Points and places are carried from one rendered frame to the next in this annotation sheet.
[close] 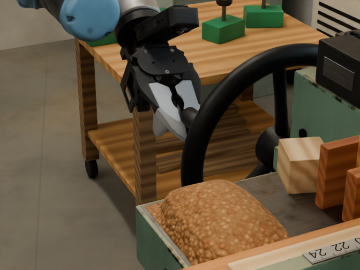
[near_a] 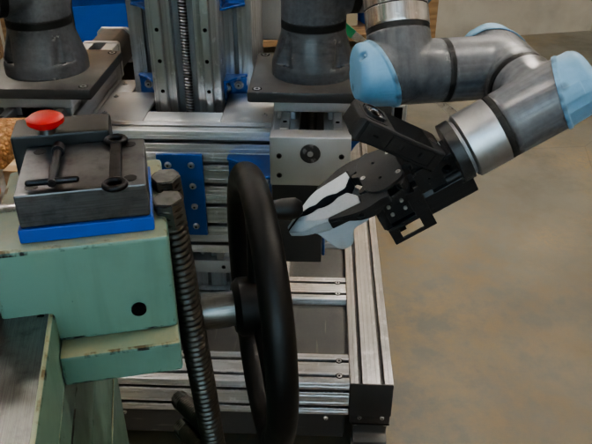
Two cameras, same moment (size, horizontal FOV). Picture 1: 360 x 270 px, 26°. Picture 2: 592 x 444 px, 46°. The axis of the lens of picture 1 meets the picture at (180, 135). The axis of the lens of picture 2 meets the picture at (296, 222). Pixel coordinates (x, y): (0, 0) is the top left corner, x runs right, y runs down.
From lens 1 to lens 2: 125 cm
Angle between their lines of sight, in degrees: 87
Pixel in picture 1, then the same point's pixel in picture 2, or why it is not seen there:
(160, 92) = (336, 184)
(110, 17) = (359, 84)
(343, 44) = (78, 120)
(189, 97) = (333, 208)
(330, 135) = not seen: hidden behind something
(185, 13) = (352, 113)
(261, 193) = not seen: hidden behind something
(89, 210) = not seen: outside the picture
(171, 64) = (374, 177)
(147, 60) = (374, 158)
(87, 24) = (352, 79)
